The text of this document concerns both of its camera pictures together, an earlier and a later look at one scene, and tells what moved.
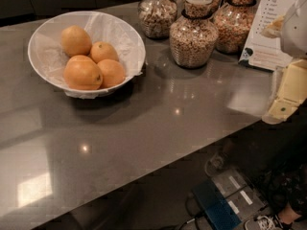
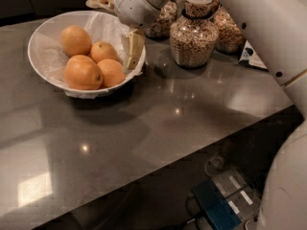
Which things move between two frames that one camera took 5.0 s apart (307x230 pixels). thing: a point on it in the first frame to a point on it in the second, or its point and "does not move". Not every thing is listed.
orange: x=76 y=41 does not move
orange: x=103 y=50 does not move
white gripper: x=296 y=33 to x=131 y=4
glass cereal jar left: x=156 y=11 does not move
